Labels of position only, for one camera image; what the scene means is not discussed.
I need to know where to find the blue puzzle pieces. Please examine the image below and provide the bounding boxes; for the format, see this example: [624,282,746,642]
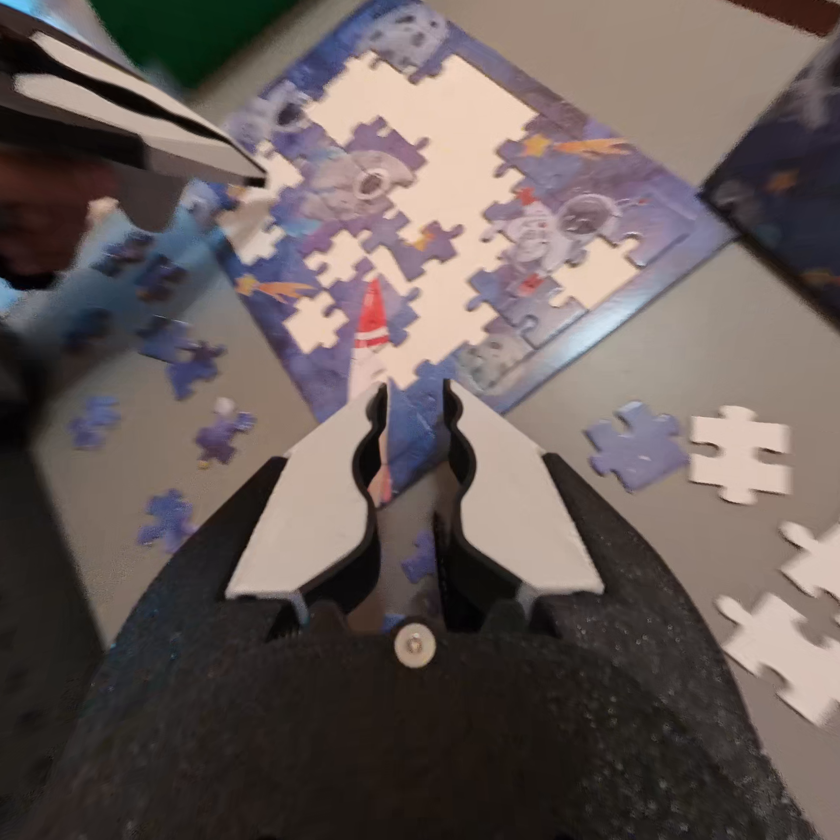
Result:
[66,230,690,585]

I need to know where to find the space jigsaw puzzle tray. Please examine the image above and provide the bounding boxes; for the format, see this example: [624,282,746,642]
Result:
[217,0,735,493]

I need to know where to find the green storage box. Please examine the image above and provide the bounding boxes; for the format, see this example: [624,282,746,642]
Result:
[88,0,342,89]

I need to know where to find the person's left hand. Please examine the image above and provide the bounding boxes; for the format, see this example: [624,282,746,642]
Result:
[0,154,123,291]

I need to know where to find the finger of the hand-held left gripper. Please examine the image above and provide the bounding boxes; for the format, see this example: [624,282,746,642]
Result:
[12,72,265,190]
[25,29,269,181]

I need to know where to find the assembled space puzzle pieces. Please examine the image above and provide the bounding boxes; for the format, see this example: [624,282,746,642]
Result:
[230,3,697,421]

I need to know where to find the brown wooden plank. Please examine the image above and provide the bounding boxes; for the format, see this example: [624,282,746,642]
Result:
[722,0,840,37]

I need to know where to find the scattered white puzzle pieces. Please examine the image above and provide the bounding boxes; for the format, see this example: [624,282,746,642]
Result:
[689,405,840,729]

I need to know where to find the grey desk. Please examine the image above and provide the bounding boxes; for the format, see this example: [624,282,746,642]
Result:
[26,0,840,815]

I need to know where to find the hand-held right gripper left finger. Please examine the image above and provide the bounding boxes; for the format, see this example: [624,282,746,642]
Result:
[224,381,389,623]

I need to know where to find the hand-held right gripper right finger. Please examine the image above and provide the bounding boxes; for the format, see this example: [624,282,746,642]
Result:
[441,379,606,616]

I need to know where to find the illustrated puzzle box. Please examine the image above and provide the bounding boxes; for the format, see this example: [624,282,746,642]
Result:
[697,36,840,329]

